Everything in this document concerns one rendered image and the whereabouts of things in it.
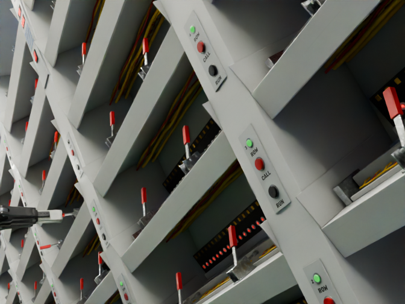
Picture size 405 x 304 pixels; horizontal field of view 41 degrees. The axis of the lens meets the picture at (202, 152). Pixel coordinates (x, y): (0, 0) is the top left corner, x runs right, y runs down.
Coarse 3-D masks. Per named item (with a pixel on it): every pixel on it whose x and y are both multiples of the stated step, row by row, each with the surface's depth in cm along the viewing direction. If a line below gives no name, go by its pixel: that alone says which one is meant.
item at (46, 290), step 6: (42, 264) 200; (36, 282) 237; (42, 282) 212; (48, 282) 201; (36, 288) 236; (42, 288) 210; (48, 288) 204; (42, 294) 214; (48, 294) 208; (30, 300) 250; (36, 300) 225; (42, 300) 218; (48, 300) 245; (54, 300) 247
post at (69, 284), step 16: (0, 80) 220; (0, 96) 216; (0, 112) 213; (0, 128) 217; (16, 128) 212; (16, 144) 209; (16, 176) 209; (32, 176) 205; (32, 192) 202; (64, 208) 204; (48, 224) 199; (64, 224) 201; (48, 240) 196; (80, 256) 197; (96, 256) 200; (48, 272) 195; (64, 272) 192; (80, 272) 195; (96, 272) 197; (64, 288) 190
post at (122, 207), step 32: (64, 64) 150; (64, 96) 145; (128, 96) 153; (64, 128) 145; (96, 128) 144; (96, 192) 135; (128, 192) 138; (160, 192) 142; (96, 224) 139; (128, 224) 134; (160, 256) 133; (192, 256) 136; (128, 288) 128; (160, 288) 129
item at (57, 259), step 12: (84, 204) 145; (84, 216) 148; (72, 228) 159; (84, 228) 152; (72, 240) 163; (84, 240) 183; (96, 240) 183; (60, 252) 176; (72, 252) 168; (84, 252) 192; (48, 264) 191; (60, 264) 181
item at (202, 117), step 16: (160, 32) 132; (144, 64) 142; (192, 96) 125; (192, 112) 126; (176, 128) 135; (192, 128) 128; (160, 144) 144; (176, 144) 136; (160, 160) 146; (176, 160) 138; (240, 176) 115; (224, 192) 122; (240, 192) 116; (208, 208) 129; (224, 208) 123; (240, 208) 117; (192, 224) 137; (208, 224) 131; (224, 224) 124; (208, 240) 132
